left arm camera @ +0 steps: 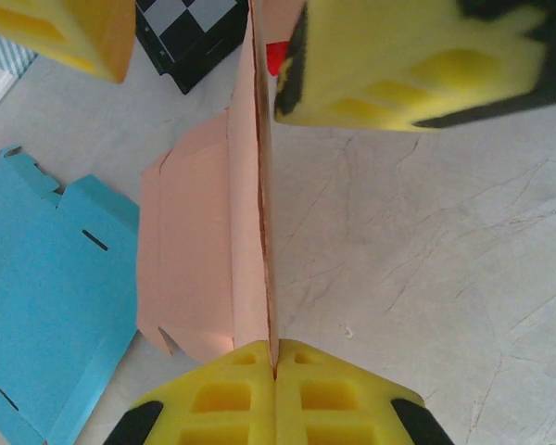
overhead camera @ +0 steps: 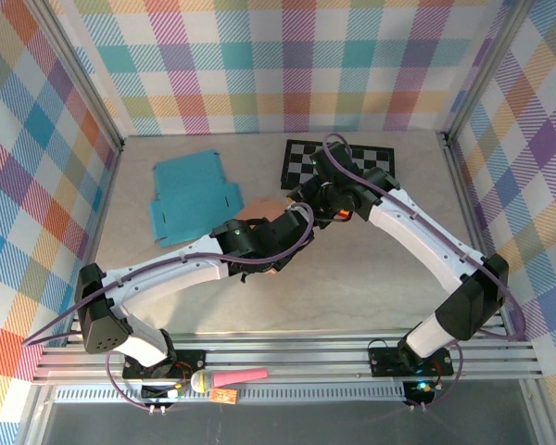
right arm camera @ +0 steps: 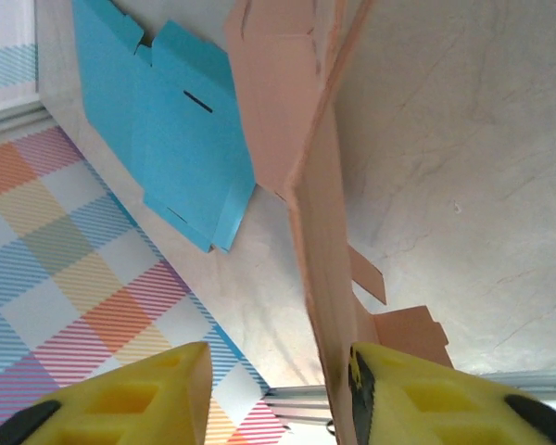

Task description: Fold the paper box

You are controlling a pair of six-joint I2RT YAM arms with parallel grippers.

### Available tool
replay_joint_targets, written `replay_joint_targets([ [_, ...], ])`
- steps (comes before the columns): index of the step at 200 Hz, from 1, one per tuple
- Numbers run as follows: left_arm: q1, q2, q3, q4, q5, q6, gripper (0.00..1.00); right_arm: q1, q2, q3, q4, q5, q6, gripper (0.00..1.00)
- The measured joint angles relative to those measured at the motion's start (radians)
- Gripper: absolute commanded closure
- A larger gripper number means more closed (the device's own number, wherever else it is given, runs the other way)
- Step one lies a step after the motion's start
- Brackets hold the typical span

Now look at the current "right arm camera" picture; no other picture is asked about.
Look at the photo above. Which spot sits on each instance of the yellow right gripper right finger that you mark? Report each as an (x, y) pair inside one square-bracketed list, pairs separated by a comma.
[(445, 408)]

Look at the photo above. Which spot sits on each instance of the aluminium frame post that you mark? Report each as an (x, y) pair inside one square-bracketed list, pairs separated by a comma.
[(9, 118)]

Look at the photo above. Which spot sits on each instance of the aluminium frame base rails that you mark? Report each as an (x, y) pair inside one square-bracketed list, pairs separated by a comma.
[(296, 403)]

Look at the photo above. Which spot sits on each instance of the blue paper box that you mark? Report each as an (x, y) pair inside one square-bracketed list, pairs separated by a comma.
[(167, 139)]

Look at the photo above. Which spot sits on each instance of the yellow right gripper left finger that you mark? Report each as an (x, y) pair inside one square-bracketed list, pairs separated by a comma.
[(120, 408)]

